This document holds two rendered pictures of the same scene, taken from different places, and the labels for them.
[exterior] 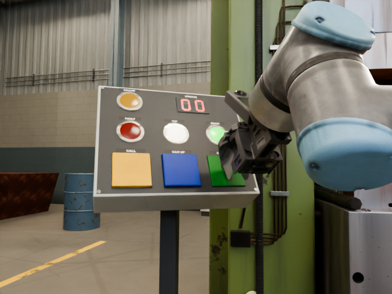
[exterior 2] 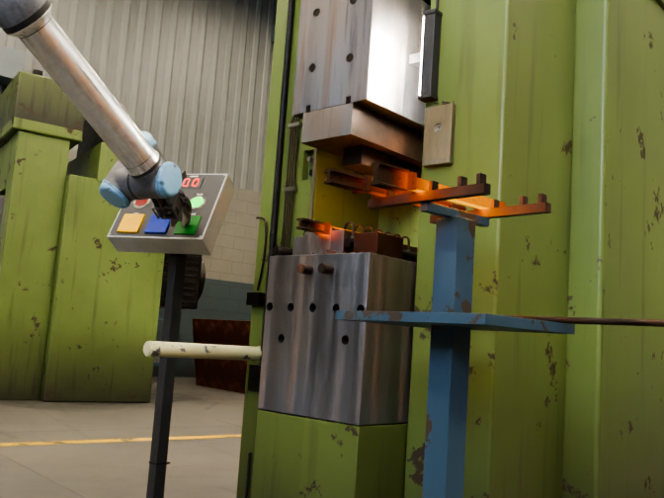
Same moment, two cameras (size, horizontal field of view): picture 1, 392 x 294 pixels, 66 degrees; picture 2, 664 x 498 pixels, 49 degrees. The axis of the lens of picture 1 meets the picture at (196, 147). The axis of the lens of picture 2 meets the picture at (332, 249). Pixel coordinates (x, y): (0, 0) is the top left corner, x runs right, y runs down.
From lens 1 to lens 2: 1.98 m
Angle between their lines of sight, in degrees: 34
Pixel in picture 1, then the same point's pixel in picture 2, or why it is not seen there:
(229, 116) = (213, 189)
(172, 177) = (150, 227)
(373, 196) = (303, 247)
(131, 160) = (132, 217)
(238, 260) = (256, 320)
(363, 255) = (274, 289)
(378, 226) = (284, 266)
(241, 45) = (273, 125)
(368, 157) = (105, 192)
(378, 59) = (317, 132)
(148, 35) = not seen: hidden behind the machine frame
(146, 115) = not seen: hidden behind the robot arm
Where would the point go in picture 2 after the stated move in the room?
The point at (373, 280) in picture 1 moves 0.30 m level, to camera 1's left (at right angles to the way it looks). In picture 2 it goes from (277, 308) to (201, 305)
